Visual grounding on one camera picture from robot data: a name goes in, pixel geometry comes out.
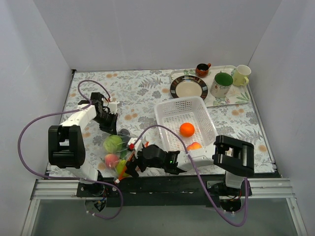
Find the fake green pear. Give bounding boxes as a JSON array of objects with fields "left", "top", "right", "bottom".
[{"left": 115, "top": 160, "right": 129, "bottom": 179}]

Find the fake dark eggplant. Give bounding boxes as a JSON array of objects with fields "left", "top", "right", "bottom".
[{"left": 117, "top": 128, "right": 130, "bottom": 137}]

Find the fake green apple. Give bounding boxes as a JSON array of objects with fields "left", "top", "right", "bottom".
[{"left": 103, "top": 135, "right": 123, "bottom": 153}]

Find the fake pink peach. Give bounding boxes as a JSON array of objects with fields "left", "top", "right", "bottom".
[{"left": 104, "top": 153, "right": 120, "bottom": 169}]

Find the clear zip top bag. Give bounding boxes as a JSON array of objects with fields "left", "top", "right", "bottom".
[{"left": 102, "top": 134, "right": 136, "bottom": 184}]

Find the fake orange peach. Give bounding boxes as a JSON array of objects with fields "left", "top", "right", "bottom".
[{"left": 187, "top": 142, "right": 202, "bottom": 150}]

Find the white plastic perforated basket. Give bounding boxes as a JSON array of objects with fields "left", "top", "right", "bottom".
[{"left": 155, "top": 96, "right": 218, "bottom": 172}]

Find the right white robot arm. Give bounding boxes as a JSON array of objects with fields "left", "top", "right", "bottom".
[{"left": 125, "top": 135, "right": 254, "bottom": 196}]

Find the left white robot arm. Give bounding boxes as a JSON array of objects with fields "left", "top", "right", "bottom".
[{"left": 48, "top": 92, "right": 119, "bottom": 197}]

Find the floral table mat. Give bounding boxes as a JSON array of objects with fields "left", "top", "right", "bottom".
[{"left": 64, "top": 70, "right": 276, "bottom": 174}]

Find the dark rimmed plate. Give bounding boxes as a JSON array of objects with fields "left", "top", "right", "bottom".
[{"left": 170, "top": 75, "right": 208, "bottom": 100}]

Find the small brown cup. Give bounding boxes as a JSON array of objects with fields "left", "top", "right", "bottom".
[{"left": 195, "top": 63, "right": 211, "bottom": 78}]

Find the green inside floral mug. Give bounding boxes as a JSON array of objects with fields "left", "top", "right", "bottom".
[{"left": 210, "top": 72, "right": 233, "bottom": 98}]

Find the floral serving tray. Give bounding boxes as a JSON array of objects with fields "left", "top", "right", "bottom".
[{"left": 170, "top": 65, "right": 252, "bottom": 109}]

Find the pale yellow mug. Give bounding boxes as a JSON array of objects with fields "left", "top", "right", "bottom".
[{"left": 232, "top": 65, "right": 252, "bottom": 87}]

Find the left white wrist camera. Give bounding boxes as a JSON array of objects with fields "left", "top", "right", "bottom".
[{"left": 107, "top": 101, "right": 120, "bottom": 114}]

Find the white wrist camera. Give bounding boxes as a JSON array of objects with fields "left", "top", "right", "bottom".
[
  {"left": 107, "top": 101, "right": 120, "bottom": 114},
  {"left": 126, "top": 138, "right": 149, "bottom": 152}
]

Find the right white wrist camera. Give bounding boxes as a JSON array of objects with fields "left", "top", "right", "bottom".
[{"left": 126, "top": 138, "right": 149, "bottom": 152}]

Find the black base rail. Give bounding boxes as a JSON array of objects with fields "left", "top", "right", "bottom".
[{"left": 76, "top": 173, "right": 281, "bottom": 213}]

